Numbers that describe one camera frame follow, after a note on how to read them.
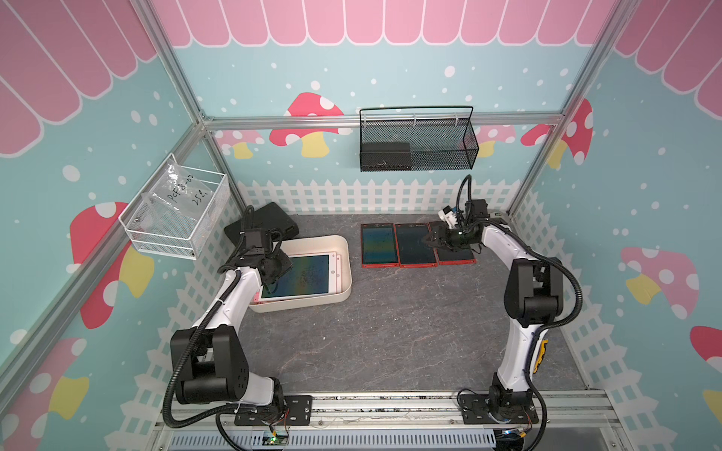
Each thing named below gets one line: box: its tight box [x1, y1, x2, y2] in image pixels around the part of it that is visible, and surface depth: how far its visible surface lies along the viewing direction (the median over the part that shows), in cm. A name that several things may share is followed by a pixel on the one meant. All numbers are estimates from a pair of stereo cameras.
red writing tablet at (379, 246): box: [361, 223, 401, 269], surface depth 112 cm
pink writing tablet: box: [253, 251, 343, 304], surface depth 101 cm
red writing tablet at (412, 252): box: [392, 222, 439, 269], surface depth 111 cm
